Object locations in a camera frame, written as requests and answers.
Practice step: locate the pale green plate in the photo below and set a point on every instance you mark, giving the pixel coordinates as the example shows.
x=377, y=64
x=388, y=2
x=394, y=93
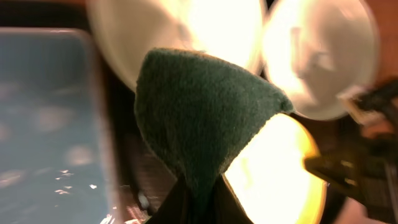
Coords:
x=126, y=30
x=315, y=50

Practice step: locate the green yellow sponge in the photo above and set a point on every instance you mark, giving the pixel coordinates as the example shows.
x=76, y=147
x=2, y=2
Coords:
x=197, y=112

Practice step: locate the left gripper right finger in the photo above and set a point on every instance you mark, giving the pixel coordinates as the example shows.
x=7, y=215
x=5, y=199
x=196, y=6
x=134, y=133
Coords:
x=224, y=207

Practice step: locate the yellow plate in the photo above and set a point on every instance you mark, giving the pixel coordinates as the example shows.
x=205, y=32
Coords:
x=269, y=179

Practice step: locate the round black serving tray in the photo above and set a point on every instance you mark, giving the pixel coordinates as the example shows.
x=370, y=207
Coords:
x=144, y=180

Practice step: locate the black rectangular water tray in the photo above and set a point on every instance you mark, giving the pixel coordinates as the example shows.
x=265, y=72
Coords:
x=57, y=162

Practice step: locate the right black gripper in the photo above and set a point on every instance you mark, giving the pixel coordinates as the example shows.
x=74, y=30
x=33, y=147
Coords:
x=367, y=170

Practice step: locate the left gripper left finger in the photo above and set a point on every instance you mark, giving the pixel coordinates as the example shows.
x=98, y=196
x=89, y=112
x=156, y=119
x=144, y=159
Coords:
x=176, y=207

